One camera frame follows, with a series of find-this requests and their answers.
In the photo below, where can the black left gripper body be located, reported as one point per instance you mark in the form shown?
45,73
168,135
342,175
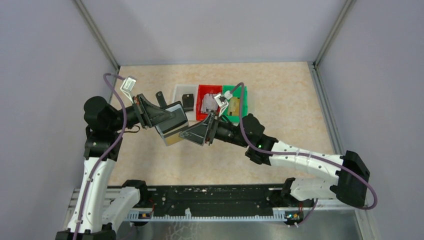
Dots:
142,112

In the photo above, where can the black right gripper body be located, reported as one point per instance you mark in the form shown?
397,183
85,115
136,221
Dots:
211,129

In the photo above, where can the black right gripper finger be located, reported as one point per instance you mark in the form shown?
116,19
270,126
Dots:
196,133
208,120

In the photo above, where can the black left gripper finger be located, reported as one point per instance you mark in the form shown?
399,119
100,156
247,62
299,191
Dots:
147,106
157,118

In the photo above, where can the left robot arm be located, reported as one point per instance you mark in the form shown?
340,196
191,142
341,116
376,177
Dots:
104,134

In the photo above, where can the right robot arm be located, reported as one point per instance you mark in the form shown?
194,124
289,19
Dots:
343,177

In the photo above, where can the silver VIP card stack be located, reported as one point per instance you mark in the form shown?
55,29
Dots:
208,103

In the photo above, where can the gold VIP card stack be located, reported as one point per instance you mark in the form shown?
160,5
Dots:
234,106

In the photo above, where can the black VIP card stack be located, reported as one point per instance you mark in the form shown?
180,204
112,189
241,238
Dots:
188,102

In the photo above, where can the red plastic bin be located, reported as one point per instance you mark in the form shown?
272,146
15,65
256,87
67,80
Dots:
202,90

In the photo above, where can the white plastic bin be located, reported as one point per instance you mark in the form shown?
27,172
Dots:
181,89

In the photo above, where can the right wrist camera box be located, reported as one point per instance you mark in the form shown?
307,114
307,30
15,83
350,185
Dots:
222,100

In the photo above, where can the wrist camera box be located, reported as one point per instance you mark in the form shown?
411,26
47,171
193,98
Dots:
127,87
222,100

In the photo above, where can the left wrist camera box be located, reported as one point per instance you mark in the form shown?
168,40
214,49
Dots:
127,87

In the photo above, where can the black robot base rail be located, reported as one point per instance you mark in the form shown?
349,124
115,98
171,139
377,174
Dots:
217,203

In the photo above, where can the grey aluminium frame rail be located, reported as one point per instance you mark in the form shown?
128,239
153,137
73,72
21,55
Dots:
323,81

